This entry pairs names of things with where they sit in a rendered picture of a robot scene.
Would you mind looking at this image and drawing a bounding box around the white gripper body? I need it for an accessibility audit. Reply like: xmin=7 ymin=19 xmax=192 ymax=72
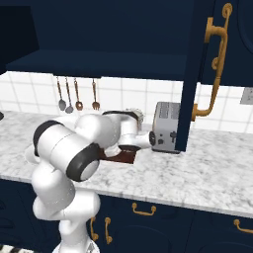
xmin=105 ymin=143 xmax=142 ymax=156

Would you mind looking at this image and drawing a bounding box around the dark brown cutting board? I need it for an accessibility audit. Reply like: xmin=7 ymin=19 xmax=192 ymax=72
xmin=98 ymin=146 xmax=138 ymax=165

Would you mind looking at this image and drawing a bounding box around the navy open cabinet door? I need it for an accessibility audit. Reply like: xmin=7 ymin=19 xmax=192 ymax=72
xmin=174 ymin=0 xmax=215 ymax=153

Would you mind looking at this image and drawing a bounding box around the navy lower cabinet door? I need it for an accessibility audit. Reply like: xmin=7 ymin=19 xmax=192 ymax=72
xmin=98 ymin=215 xmax=196 ymax=253
xmin=0 ymin=178 xmax=100 ymax=253

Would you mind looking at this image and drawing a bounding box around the navy upper cabinet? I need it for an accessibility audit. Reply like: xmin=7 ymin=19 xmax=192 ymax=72
xmin=0 ymin=0 xmax=196 ymax=82

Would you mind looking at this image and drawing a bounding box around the navy closed cabinet door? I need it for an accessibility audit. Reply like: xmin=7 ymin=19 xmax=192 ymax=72
xmin=199 ymin=0 xmax=253 ymax=88

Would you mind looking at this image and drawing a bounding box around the hanging wooden fork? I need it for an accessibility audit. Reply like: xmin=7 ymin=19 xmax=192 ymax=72
xmin=91 ymin=78 xmax=101 ymax=111

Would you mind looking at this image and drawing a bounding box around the grey toaster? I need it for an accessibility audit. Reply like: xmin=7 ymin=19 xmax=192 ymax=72
xmin=148 ymin=101 xmax=183 ymax=154

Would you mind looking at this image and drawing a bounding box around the hanging wooden spoon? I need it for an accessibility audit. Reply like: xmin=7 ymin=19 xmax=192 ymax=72
xmin=73 ymin=77 xmax=84 ymax=112

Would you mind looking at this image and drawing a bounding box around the hanging metal ladle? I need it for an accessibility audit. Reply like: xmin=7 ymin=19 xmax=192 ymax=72
xmin=64 ymin=76 xmax=75 ymax=115

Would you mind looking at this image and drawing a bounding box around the hanging metal spoon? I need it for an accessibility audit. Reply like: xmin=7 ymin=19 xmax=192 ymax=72
xmin=55 ymin=76 xmax=67 ymax=112

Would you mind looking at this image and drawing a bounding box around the navy drawer front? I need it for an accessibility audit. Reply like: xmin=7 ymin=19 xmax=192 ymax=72
xmin=193 ymin=210 xmax=253 ymax=253
xmin=99 ymin=195 xmax=196 ymax=221

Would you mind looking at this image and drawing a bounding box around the black white striped rug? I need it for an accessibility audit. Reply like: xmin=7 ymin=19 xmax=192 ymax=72
xmin=0 ymin=243 xmax=38 ymax=253

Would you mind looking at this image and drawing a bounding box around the gold drawer handle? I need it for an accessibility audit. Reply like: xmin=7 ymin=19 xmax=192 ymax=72
xmin=233 ymin=218 xmax=253 ymax=235
xmin=131 ymin=202 xmax=158 ymax=217

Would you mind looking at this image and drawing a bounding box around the gold vertical door handle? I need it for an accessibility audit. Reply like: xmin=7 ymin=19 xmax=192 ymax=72
xmin=104 ymin=216 xmax=114 ymax=245
xmin=89 ymin=215 xmax=100 ymax=242

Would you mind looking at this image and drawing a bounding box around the gold curved door handle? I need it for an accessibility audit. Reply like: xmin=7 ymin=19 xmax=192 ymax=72
xmin=191 ymin=2 xmax=233 ymax=123

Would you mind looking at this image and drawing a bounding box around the grey wall socket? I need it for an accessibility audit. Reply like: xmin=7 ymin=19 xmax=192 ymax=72
xmin=239 ymin=87 xmax=253 ymax=106

